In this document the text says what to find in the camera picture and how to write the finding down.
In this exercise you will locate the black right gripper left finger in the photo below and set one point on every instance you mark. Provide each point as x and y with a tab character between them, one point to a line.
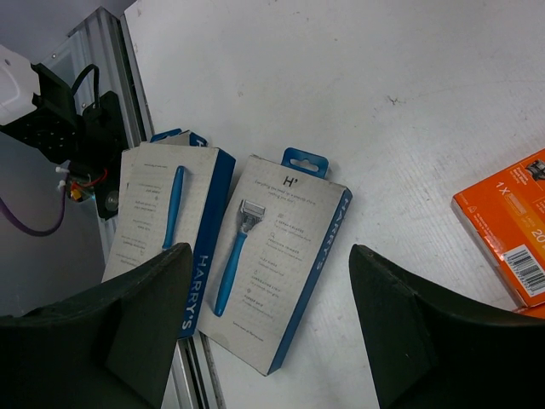
110	346

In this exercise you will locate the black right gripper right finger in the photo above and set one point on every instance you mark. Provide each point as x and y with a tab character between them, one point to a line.
429	347

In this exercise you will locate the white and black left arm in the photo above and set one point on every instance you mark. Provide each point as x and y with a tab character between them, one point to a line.
38	108

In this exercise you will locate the orange razor box right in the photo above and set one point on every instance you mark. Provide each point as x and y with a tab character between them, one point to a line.
505	215

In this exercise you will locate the grey blue razor pack middle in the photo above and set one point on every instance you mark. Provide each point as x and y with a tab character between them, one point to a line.
173	194

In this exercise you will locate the grey blue razor pack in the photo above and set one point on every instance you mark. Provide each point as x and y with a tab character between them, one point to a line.
173	194
180	138
276	235

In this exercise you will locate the grey blue razor pack upper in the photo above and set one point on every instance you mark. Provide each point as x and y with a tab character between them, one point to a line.
276	235

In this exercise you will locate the grey blue razor pack lower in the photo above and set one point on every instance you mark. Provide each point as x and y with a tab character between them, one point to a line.
180	138

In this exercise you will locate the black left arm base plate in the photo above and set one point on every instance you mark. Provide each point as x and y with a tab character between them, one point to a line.
101	139

